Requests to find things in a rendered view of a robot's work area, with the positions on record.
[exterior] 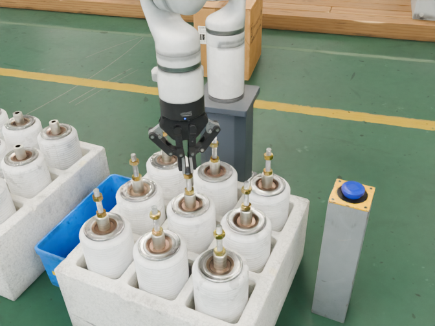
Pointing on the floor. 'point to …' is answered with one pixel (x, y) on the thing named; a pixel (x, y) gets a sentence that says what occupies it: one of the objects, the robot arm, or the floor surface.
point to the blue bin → (63, 244)
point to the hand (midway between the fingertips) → (186, 162)
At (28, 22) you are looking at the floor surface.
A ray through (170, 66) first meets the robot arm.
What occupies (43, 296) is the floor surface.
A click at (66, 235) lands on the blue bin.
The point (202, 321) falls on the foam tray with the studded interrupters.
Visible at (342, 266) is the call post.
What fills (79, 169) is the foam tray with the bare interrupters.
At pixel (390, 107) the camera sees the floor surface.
